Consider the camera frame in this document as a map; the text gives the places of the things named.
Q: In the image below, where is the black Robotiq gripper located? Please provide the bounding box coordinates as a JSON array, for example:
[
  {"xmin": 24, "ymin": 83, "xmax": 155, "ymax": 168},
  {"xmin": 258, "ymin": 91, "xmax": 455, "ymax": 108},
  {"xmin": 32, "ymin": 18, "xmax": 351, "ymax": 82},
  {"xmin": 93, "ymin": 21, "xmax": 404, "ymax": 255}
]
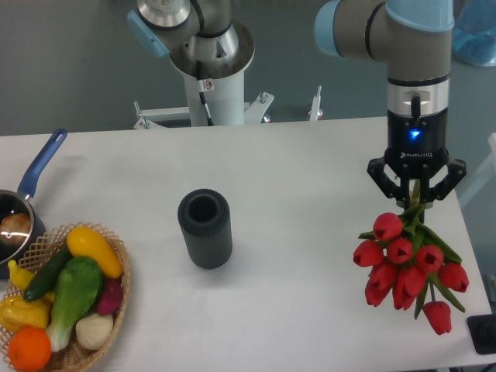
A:
[{"xmin": 367, "ymin": 109, "xmax": 467, "ymax": 222}]

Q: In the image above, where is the red tulip bouquet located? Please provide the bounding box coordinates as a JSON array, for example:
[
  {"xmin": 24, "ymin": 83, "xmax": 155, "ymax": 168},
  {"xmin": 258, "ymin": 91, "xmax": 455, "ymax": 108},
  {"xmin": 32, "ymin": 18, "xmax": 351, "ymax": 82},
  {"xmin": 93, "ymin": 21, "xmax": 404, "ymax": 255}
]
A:
[{"xmin": 353, "ymin": 181, "xmax": 470, "ymax": 335}]

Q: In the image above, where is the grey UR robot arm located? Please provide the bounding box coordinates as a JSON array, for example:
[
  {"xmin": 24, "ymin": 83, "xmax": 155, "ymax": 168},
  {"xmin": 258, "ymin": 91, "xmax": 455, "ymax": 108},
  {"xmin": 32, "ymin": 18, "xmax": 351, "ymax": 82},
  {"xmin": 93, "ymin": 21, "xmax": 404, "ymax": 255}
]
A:
[{"xmin": 127, "ymin": 1, "xmax": 466, "ymax": 208}]

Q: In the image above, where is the dark grey ribbed vase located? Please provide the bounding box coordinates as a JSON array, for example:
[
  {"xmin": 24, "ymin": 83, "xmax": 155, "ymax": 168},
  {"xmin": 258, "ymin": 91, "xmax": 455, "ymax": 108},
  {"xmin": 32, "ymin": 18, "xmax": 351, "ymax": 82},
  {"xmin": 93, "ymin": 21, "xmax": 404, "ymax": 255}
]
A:
[{"xmin": 177, "ymin": 189, "xmax": 233, "ymax": 270}]

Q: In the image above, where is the blue plastic bag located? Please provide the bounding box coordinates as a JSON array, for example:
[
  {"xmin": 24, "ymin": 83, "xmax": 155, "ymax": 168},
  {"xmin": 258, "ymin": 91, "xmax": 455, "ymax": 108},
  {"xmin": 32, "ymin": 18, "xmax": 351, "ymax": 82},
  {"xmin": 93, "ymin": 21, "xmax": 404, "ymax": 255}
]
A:
[{"xmin": 452, "ymin": 1, "xmax": 495, "ymax": 67}]

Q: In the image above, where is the black device at edge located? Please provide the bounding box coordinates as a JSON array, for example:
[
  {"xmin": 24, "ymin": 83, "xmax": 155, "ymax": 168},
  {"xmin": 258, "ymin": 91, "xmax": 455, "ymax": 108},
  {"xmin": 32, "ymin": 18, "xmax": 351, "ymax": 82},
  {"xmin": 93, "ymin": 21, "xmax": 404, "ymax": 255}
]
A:
[{"xmin": 467, "ymin": 314, "xmax": 496, "ymax": 355}]

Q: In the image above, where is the purple red onion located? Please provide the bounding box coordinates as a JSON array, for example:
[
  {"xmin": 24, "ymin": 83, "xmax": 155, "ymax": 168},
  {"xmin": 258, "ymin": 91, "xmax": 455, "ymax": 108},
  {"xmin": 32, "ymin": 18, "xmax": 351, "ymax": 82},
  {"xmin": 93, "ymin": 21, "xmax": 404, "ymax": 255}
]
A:
[{"xmin": 95, "ymin": 279, "xmax": 123, "ymax": 315}]

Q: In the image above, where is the yellow squash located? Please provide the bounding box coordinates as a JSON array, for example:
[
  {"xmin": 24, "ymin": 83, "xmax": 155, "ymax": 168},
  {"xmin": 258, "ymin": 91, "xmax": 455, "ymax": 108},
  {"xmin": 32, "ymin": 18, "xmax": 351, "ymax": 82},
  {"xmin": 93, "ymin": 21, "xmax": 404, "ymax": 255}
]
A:
[{"xmin": 67, "ymin": 226, "xmax": 123, "ymax": 279}]

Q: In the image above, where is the green bok choy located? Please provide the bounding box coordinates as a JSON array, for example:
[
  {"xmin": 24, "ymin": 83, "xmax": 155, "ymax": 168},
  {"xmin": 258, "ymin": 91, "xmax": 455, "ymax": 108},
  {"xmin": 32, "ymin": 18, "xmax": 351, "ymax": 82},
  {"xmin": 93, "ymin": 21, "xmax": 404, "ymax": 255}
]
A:
[{"xmin": 46, "ymin": 257, "xmax": 103, "ymax": 353}]

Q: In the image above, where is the white garlic bulb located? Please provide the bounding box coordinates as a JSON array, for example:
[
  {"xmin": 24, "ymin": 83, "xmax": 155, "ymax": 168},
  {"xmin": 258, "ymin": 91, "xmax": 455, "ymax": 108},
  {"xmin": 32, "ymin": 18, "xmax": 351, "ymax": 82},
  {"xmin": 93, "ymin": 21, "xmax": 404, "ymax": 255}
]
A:
[{"xmin": 75, "ymin": 312, "xmax": 113, "ymax": 350}]

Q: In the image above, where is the green cucumber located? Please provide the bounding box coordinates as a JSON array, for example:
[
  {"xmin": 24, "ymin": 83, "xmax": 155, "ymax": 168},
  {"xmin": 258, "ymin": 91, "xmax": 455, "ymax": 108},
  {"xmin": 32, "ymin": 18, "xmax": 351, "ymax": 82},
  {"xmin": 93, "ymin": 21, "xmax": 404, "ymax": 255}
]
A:
[{"xmin": 23, "ymin": 245, "xmax": 73, "ymax": 301}]

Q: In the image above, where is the brown bread roll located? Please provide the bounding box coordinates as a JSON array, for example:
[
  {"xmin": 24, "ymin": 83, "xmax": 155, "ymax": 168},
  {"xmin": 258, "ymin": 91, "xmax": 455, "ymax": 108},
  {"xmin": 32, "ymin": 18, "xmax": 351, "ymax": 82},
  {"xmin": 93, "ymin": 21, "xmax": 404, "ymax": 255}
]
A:
[{"xmin": 1, "ymin": 213, "xmax": 31, "ymax": 245}]

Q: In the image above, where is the yellow banana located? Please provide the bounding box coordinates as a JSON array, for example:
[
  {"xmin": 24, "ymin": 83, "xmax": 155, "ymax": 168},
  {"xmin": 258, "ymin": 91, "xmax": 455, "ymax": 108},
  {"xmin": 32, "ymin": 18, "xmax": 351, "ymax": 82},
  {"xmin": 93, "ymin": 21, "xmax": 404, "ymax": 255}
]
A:
[{"xmin": 8, "ymin": 260, "xmax": 35, "ymax": 296}]

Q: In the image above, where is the yellow bell pepper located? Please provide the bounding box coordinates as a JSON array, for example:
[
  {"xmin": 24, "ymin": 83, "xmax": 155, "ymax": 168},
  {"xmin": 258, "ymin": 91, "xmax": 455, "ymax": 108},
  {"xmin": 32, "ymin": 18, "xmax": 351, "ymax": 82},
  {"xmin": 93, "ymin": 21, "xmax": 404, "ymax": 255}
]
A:
[{"xmin": 1, "ymin": 295, "xmax": 51, "ymax": 333}]

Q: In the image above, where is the orange fruit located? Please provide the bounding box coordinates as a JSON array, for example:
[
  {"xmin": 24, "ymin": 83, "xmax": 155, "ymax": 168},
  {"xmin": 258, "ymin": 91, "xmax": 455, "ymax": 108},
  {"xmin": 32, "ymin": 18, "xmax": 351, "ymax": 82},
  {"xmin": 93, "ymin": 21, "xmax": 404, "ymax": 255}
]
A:
[{"xmin": 8, "ymin": 327, "xmax": 52, "ymax": 371}]

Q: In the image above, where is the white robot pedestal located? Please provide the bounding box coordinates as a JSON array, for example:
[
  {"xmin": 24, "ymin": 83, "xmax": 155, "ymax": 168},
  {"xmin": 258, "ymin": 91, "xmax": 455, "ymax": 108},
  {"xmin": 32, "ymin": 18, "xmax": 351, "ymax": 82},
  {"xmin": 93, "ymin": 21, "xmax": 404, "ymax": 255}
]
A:
[{"xmin": 133, "ymin": 72, "xmax": 275, "ymax": 129}]

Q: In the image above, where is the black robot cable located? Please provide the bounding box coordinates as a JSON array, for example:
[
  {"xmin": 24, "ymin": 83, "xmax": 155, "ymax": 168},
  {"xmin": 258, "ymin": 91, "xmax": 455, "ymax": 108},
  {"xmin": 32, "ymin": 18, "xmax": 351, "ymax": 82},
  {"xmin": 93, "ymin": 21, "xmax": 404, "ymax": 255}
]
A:
[{"xmin": 195, "ymin": 60, "xmax": 215, "ymax": 126}]

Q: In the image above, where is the blue handled saucepan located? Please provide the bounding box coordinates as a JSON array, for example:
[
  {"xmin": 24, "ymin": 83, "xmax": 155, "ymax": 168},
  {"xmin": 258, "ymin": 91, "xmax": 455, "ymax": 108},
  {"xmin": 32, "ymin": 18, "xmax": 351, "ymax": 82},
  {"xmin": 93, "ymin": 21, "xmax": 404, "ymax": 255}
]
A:
[{"xmin": 1, "ymin": 129, "xmax": 67, "ymax": 280}]

